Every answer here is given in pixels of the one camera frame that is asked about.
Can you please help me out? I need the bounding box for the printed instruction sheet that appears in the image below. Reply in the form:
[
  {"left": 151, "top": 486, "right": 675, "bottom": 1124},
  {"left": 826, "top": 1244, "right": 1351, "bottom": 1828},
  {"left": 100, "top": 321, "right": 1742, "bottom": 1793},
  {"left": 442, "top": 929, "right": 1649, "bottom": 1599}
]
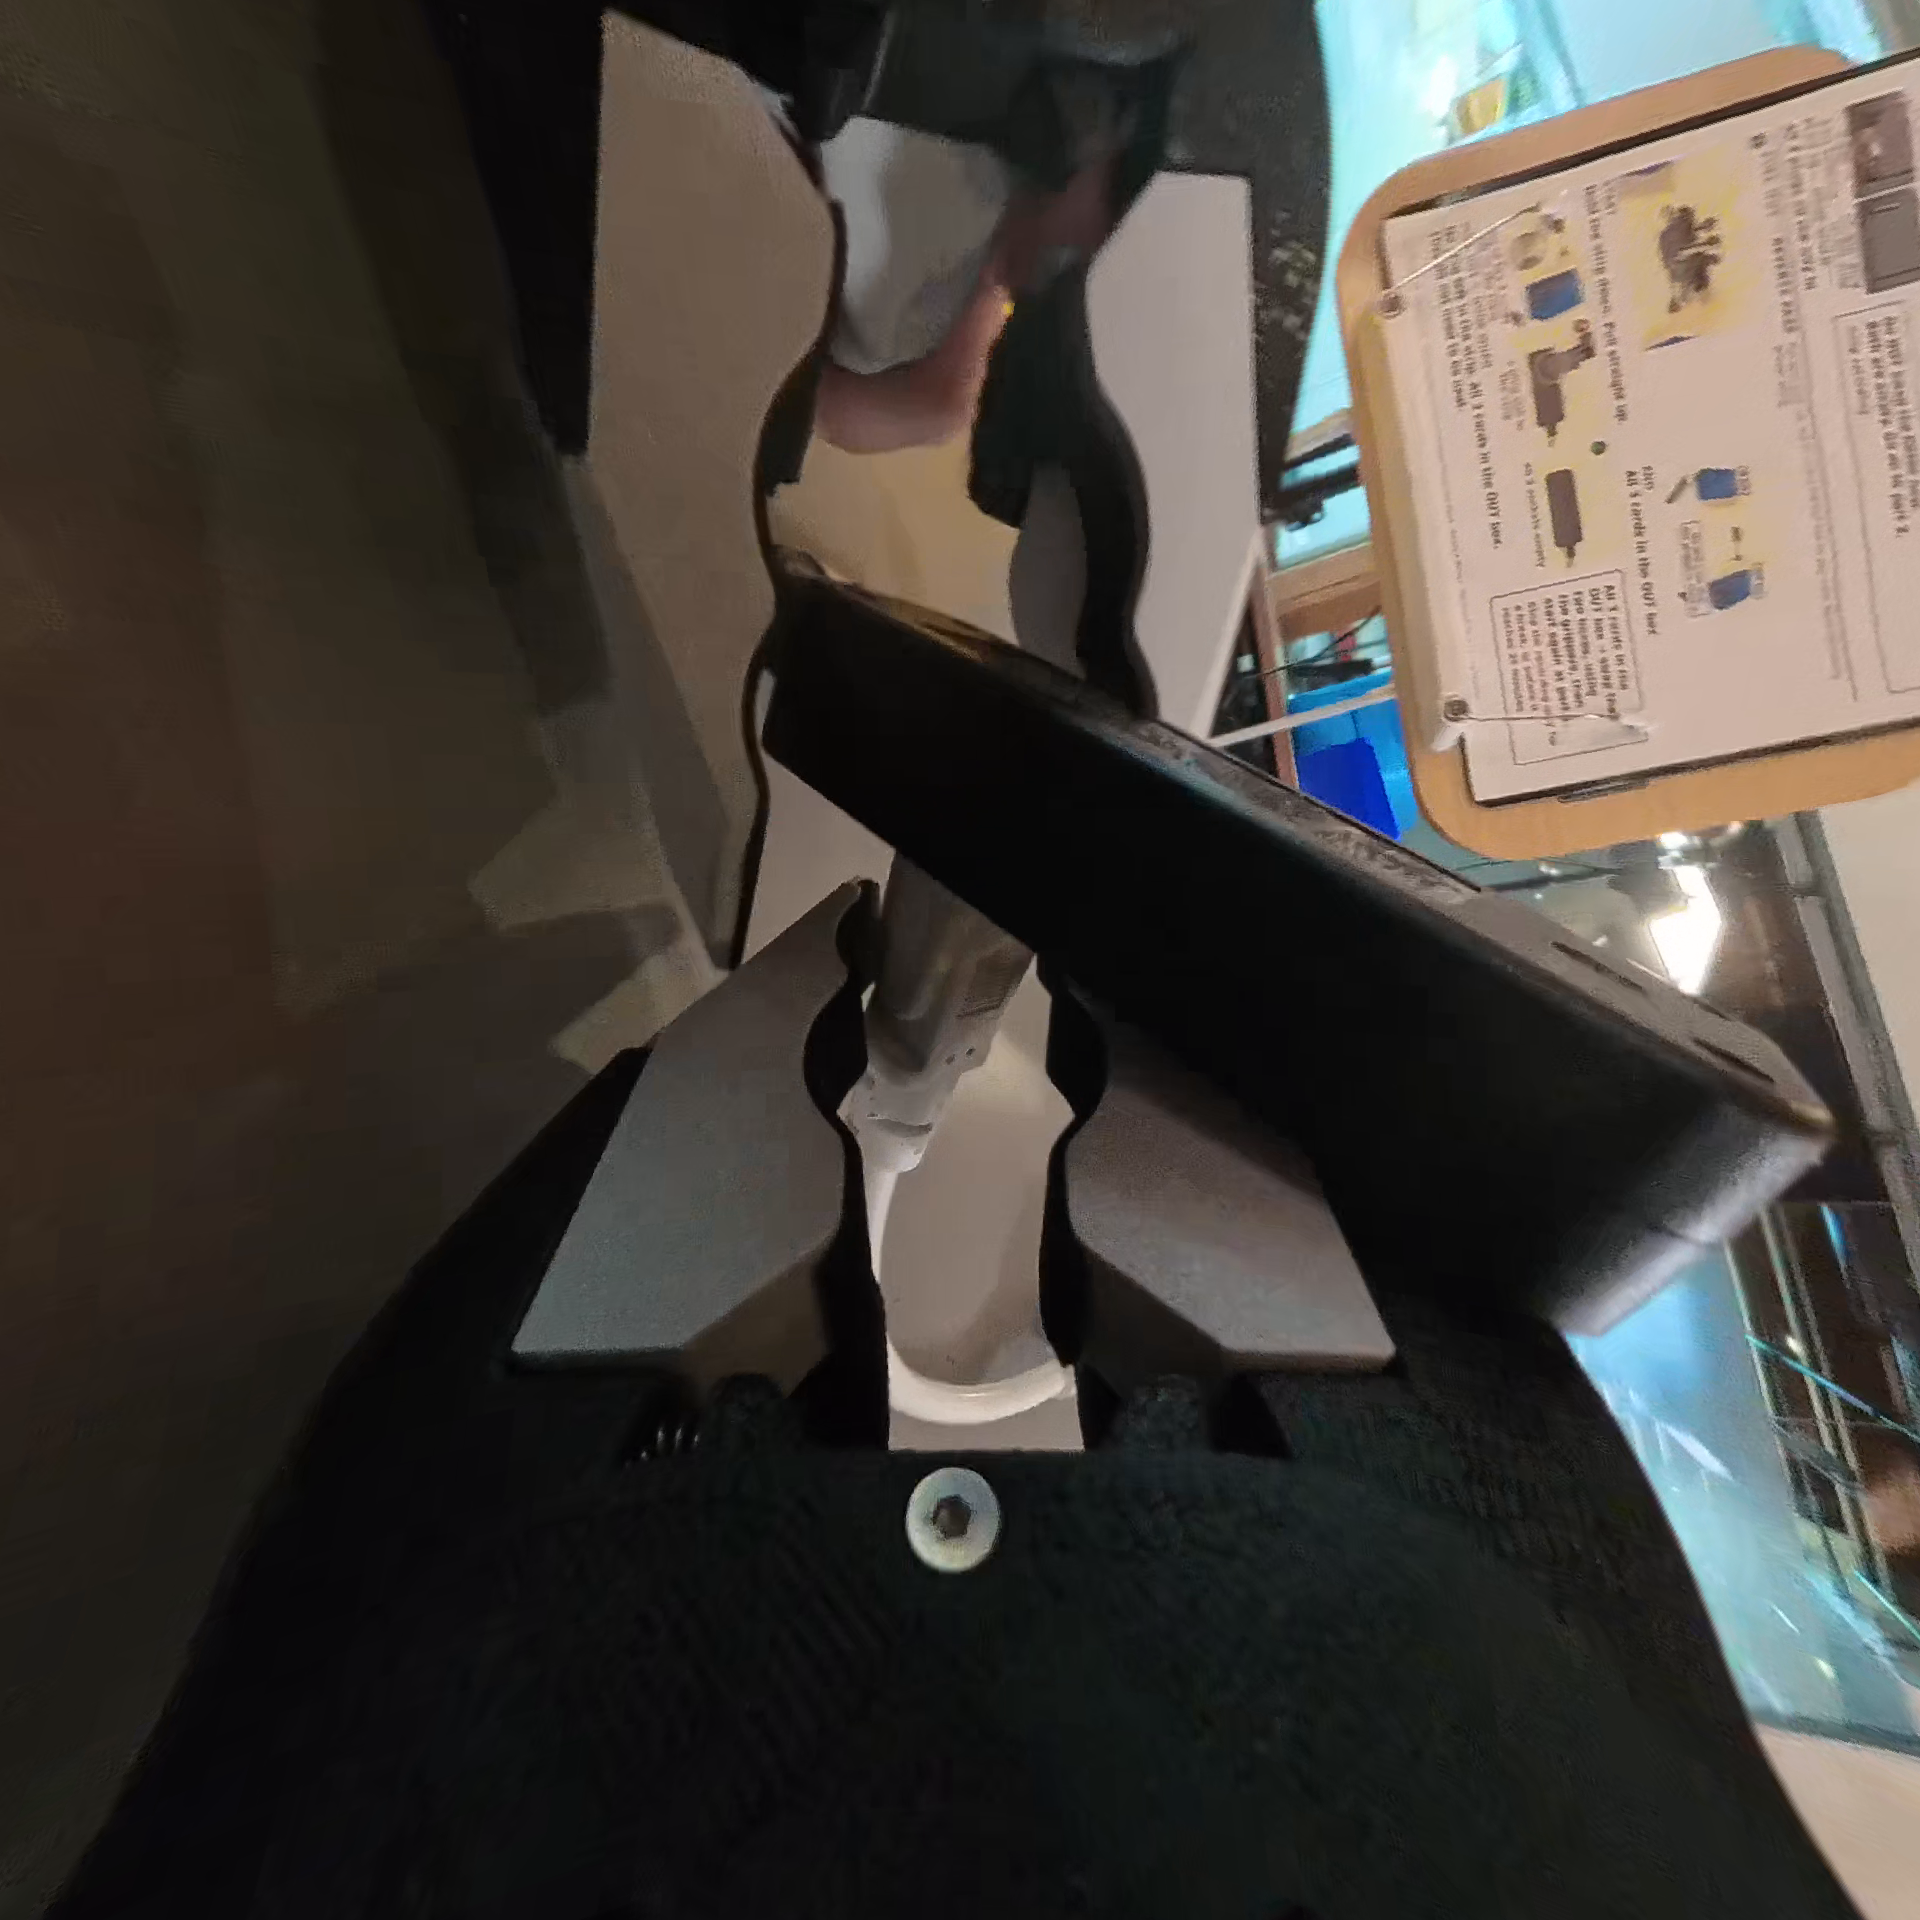
[{"left": 1380, "top": 60, "right": 1920, "bottom": 806}]

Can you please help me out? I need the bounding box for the black power strip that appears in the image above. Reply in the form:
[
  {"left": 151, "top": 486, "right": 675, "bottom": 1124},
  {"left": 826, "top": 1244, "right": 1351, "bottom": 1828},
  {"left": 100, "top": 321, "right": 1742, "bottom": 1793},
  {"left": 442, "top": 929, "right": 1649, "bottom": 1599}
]
[{"left": 762, "top": 547, "right": 1840, "bottom": 1338}]

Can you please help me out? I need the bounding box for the person's left hand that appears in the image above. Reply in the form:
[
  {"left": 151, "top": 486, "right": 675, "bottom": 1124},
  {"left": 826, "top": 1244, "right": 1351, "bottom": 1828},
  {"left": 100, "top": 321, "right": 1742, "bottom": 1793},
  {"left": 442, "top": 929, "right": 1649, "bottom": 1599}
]
[{"left": 816, "top": 364, "right": 990, "bottom": 458}]

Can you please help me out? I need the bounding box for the blue storage bin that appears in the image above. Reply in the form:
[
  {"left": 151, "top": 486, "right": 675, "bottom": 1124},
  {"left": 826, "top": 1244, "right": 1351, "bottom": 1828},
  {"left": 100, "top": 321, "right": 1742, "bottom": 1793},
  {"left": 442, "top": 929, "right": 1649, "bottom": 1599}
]
[{"left": 1294, "top": 736, "right": 1419, "bottom": 842}]

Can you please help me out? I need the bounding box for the short white extension cord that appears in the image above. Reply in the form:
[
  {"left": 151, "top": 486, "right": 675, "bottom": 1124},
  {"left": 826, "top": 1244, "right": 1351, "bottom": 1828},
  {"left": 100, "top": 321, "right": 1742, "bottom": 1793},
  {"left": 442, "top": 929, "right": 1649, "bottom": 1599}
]
[{"left": 836, "top": 854, "right": 1087, "bottom": 1431}]

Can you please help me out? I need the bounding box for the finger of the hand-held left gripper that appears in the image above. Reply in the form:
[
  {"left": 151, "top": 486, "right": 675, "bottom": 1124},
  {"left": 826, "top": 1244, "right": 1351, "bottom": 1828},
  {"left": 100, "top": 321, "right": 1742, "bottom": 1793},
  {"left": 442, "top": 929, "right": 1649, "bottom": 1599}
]
[
  {"left": 968, "top": 152, "right": 1260, "bottom": 759},
  {"left": 591, "top": 12, "right": 841, "bottom": 970}
]

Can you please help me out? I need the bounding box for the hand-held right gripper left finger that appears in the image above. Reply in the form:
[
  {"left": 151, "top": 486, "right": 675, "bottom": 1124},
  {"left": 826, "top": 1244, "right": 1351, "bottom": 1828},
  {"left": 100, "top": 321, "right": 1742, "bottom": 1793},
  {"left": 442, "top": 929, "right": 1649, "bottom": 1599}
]
[{"left": 511, "top": 879, "right": 884, "bottom": 1375}]

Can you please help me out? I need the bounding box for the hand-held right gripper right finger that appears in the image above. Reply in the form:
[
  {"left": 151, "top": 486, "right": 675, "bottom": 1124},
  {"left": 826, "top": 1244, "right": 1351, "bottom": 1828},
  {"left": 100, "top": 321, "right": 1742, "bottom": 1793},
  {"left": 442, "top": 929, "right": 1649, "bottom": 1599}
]
[{"left": 1042, "top": 967, "right": 1401, "bottom": 1376}]

